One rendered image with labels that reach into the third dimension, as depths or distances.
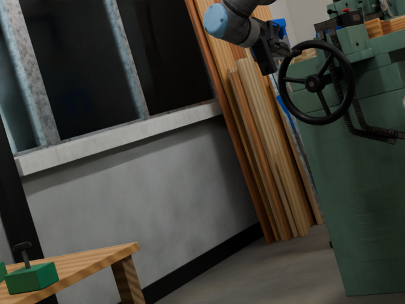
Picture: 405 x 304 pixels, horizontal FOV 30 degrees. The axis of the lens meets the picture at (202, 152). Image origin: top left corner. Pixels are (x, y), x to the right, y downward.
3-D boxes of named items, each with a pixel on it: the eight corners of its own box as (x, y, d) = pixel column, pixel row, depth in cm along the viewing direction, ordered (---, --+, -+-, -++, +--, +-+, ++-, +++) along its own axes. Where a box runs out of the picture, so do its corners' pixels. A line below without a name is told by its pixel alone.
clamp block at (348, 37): (318, 63, 261) (311, 38, 261) (335, 58, 272) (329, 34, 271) (355, 52, 252) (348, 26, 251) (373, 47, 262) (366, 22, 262)
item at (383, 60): (292, 91, 281) (290, 81, 280) (319, 83, 297) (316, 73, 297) (390, 64, 255) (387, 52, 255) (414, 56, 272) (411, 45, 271)
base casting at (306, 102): (294, 116, 283) (287, 93, 282) (360, 92, 327) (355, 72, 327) (404, 87, 254) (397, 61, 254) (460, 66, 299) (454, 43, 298)
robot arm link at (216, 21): (231, 12, 209) (210, 41, 213) (258, 25, 218) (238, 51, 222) (214, -6, 214) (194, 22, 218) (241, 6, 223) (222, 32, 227)
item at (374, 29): (333, 51, 277) (328, 34, 276) (335, 50, 278) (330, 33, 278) (382, 36, 264) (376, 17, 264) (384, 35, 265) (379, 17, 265)
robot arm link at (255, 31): (252, 39, 219) (226, 49, 225) (262, 43, 222) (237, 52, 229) (250, 11, 221) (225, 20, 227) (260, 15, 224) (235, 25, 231)
